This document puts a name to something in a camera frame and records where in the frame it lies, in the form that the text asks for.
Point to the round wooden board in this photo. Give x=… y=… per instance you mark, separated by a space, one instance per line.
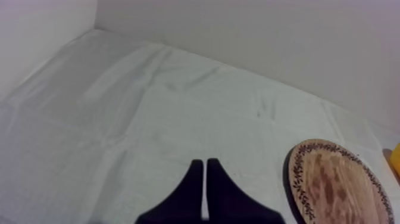
x=339 y=187

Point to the yellow plastic basket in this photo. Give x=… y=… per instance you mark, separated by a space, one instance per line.
x=396 y=159

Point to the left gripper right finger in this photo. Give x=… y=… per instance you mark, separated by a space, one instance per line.
x=228 y=203

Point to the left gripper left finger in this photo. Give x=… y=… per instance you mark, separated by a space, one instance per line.
x=183 y=203

